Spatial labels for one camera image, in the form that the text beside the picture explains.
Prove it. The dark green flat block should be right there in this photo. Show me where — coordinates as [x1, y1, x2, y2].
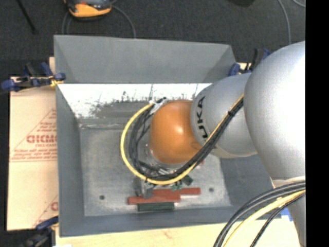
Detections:
[137, 201, 176, 212]

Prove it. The long red-brown flat block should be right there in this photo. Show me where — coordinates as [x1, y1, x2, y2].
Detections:
[127, 193, 182, 205]

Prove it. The thin red-brown flat block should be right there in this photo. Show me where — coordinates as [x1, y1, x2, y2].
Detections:
[152, 187, 202, 197]

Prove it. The grey metal bin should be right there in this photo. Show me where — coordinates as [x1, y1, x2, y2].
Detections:
[53, 34, 275, 237]

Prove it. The brown cardboard board, red print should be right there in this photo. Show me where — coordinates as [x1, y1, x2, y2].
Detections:
[6, 56, 60, 232]

